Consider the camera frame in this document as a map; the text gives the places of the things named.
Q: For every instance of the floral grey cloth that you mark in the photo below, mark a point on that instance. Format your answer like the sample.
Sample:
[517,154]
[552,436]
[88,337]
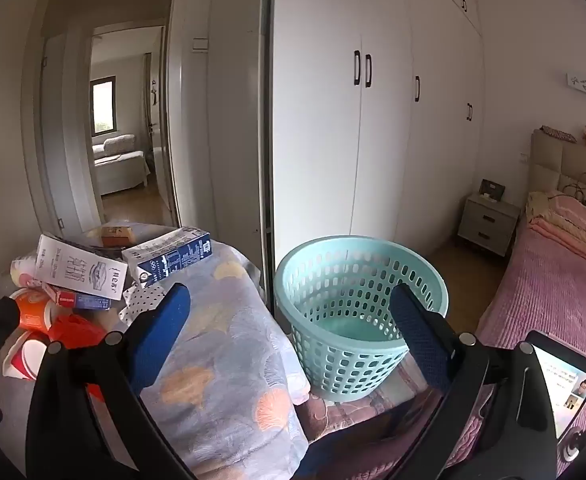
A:
[233,340]

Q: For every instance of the white wardrobe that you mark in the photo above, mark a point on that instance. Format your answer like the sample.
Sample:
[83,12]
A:
[323,135]

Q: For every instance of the blue milk carton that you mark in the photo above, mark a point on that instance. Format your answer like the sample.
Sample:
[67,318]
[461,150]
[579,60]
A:
[168,260]

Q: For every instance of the small red blue box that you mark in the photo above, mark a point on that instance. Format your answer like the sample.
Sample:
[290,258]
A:
[80,302]

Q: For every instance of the red plastic bag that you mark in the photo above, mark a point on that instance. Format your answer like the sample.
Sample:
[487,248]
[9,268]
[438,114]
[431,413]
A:
[75,332]

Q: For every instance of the grey hallway door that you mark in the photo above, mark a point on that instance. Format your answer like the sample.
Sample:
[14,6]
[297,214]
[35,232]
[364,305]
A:
[68,135]

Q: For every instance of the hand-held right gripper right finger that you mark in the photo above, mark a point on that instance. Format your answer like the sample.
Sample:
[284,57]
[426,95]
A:
[423,332]

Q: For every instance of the beige padded headboard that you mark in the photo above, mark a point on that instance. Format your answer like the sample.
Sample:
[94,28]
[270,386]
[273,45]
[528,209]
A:
[553,165]

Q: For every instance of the black smartphone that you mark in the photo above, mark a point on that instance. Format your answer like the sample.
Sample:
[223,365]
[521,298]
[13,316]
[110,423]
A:
[568,380]

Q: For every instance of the pink bed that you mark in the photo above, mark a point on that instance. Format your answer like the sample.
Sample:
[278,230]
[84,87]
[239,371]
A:
[548,280]

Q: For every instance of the teal plastic perforated basket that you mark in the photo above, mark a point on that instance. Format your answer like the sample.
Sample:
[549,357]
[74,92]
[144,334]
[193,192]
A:
[323,360]

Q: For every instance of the white polka dot paper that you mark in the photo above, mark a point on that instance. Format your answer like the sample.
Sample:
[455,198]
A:
[140,300]

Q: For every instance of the red white paper cup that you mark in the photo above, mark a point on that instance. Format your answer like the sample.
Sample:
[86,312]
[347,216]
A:
[23,357]

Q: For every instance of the folded pink blankets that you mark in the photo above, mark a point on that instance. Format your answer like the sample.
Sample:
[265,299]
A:
[573,225]

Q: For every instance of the white light switch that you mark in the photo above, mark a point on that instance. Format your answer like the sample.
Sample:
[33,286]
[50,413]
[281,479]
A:
[200,45]

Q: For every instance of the brown patterned cloth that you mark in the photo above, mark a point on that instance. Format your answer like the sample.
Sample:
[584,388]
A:
[353,410]

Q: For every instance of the brown yellow box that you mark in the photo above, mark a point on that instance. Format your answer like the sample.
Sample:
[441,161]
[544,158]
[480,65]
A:
[118,234]

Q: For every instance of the pink white tissue pack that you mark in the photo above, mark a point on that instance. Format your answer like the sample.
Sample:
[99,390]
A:
[23,270]

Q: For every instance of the white sofa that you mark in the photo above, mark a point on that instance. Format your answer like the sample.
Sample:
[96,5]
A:
[118,160]

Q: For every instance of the window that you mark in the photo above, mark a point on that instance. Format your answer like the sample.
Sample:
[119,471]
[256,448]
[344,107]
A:
[103,105]

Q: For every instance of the white printed carton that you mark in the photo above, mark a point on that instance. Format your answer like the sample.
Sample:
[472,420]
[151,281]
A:
[80,272]

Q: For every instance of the patterned pouch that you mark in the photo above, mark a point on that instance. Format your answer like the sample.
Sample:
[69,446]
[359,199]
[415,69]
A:
[559,133]

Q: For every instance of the grey nightstand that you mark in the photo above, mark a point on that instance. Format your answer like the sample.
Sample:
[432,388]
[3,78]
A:
[488,225]

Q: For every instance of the orange paper cup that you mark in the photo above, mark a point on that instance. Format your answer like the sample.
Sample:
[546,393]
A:
[35,310]

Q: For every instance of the dark picture frame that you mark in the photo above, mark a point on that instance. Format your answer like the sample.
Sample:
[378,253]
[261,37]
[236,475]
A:
[492,190]

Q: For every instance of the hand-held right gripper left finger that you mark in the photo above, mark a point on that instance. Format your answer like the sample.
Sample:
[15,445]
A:
[163,330]

